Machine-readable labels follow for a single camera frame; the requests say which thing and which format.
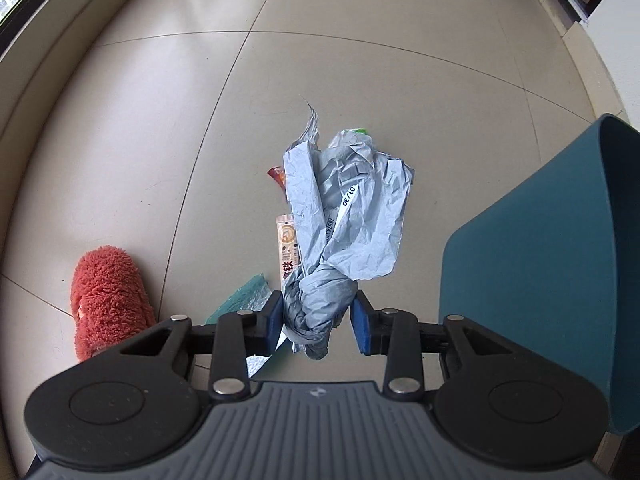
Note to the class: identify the beige stick sachet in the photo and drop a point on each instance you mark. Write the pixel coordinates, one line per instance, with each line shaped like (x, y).
(287, 245)

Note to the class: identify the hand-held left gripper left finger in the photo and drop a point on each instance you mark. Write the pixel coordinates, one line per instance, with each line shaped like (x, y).
(272, 322)

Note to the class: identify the white cabinet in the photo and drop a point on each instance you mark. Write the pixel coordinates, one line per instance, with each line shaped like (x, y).
(612, 40)

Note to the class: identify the teal snack packet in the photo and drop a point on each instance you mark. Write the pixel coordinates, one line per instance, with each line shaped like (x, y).
(240, 300)

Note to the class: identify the red fluffy slipper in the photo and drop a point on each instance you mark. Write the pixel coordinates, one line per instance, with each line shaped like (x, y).
(107, 300)

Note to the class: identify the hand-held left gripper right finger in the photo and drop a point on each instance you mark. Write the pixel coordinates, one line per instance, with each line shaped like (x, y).
(361, 322)

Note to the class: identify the grey mailer bag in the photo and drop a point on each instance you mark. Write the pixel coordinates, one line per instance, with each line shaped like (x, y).
(345, 225)

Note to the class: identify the teal trash bin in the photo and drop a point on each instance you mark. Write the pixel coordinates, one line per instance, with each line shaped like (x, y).
(530, 270)

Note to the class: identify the brown snack packet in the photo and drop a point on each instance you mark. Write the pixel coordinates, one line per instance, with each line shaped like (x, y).
(276, 179)

